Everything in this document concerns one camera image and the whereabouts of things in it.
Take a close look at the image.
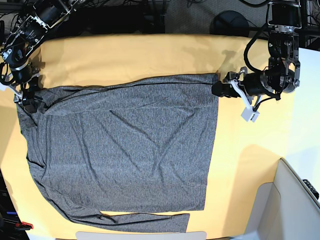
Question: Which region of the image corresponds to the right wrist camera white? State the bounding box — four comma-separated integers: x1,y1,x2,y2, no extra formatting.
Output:
0,83,7,92

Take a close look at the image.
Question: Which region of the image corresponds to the black remote on bin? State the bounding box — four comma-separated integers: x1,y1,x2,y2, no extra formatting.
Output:
302,179,320,200

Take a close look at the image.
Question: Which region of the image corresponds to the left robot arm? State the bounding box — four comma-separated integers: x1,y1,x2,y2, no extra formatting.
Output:
211,0,302,104

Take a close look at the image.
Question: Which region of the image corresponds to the white storage bin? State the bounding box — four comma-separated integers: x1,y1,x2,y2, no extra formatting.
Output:
242,158,320,240

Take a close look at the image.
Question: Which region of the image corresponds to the red black clamp left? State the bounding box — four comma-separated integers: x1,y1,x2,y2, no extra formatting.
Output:
14,222,34,231

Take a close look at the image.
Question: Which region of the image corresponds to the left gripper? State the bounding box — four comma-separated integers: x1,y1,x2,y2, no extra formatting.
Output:
211,67,272,104

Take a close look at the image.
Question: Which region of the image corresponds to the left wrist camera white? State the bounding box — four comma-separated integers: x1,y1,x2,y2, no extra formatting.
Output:
241,107,260,123

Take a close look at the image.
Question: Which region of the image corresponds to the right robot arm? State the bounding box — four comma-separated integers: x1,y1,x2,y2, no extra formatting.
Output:
0,0,85,113

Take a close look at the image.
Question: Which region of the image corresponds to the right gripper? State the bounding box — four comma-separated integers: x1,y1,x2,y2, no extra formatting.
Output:
0,61,44,114

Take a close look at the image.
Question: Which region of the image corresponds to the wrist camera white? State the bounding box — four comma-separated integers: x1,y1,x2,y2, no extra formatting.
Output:
241,107,260,123
0,83,7,92

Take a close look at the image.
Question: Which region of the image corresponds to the black round arm base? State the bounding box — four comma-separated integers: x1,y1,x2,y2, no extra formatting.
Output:
209,10,250,37

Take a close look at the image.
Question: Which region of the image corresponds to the grey long-sleeve shirt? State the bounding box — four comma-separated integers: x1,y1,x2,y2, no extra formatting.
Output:
17,73,219,233

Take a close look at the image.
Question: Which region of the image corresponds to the yellow table cloth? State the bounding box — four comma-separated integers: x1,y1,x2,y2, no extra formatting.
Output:
0,34,298,239

